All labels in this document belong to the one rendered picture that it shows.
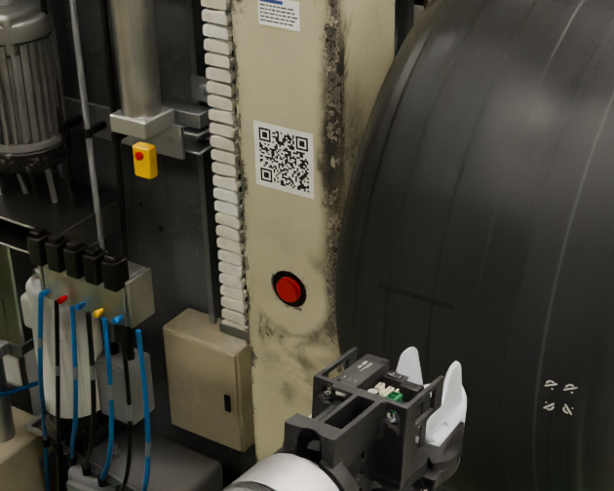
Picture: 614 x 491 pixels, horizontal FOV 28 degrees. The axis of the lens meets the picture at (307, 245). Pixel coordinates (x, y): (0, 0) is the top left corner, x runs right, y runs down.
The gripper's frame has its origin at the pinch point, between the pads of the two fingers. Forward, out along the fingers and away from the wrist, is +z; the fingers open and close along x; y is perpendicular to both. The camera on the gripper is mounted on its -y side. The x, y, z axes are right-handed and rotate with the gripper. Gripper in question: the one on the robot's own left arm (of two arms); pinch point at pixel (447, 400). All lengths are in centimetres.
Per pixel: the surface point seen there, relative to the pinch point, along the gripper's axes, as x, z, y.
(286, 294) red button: 34.2, 29.5, -12.3
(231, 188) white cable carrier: 42, 30, -2
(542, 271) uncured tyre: -2.8, 9.0, 8.3
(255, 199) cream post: 38.1, 28.8, -1.6
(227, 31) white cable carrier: 41, 28, 17
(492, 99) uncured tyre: 5.2, 14.5, 19.3
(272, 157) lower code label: 35.6, 28.1, 4.0
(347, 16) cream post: 27.7, 28.9, 20.3
